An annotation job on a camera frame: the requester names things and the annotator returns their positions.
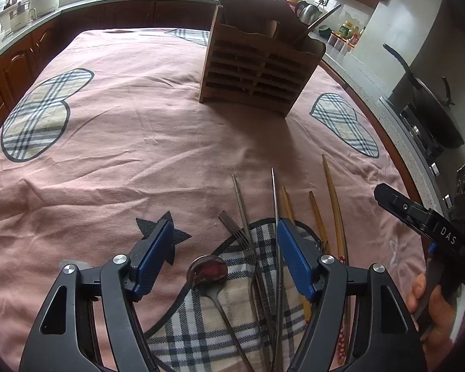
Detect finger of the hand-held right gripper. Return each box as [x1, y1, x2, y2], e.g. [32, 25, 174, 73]
[374, 183, 435, 227]

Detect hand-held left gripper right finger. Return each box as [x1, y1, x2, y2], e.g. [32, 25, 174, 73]
[276, 218, 429, 372]

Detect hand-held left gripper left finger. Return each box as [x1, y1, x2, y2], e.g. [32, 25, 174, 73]
[19, 219, 175, 372]

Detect wooden chopstick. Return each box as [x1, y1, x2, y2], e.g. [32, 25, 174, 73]
[281, 186, 311, 324]
[321, 154, 348, 369]
[326, 178, 351, 369]
[308, 191, 331, 254]

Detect metal spoon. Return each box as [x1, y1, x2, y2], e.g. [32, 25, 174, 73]
[187, 255, 256, 372]

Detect metal chopstick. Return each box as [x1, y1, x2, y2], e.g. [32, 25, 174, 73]
[232, 174, 276, 372]
[270, 166, 284, 372]

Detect metal fork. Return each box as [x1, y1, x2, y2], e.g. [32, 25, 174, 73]
[218, 210, 274, 372]

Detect wooden utensil holder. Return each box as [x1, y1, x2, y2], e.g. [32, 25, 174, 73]
[199, 0, 328, 119]

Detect person's right hand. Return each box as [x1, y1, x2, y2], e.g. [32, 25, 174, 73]
[406, 272, 465, 362]

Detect gas stove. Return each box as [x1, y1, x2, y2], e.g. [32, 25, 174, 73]
[380, 97, 456, 210]

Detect black wok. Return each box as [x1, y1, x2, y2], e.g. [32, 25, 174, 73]
[383, 43, 465, 150]

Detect pink plaid-patch tablecloth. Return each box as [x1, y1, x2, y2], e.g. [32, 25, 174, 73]
[0, 27, 425, 372]

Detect seasoning bottles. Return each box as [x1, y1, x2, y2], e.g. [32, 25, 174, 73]
[339, 19, 367, 45]

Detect steel electric kettle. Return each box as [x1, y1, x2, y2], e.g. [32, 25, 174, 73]
[294, 1, 322, 24]

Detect small white electric pot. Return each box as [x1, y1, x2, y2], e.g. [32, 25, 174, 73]
[2, 2, 35, 33]

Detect dark-handled ladle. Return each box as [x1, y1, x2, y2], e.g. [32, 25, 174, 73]
[292, 5, 342, 45]

